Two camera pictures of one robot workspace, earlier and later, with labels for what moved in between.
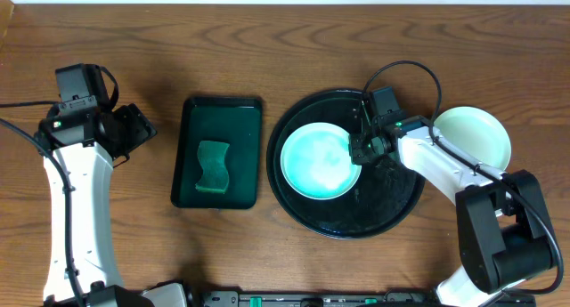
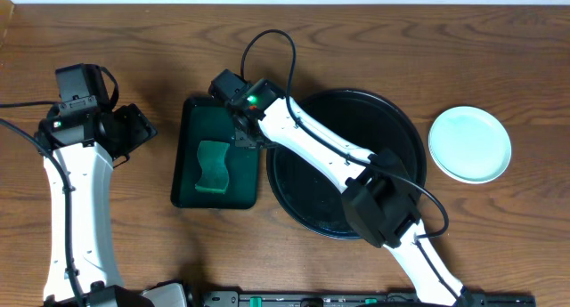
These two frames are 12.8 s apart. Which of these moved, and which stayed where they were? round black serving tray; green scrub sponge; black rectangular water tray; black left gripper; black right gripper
Moved: black right gripper
Stayed: round black serving tray; black left gripper; green scrub sponge; black rectangular water tray
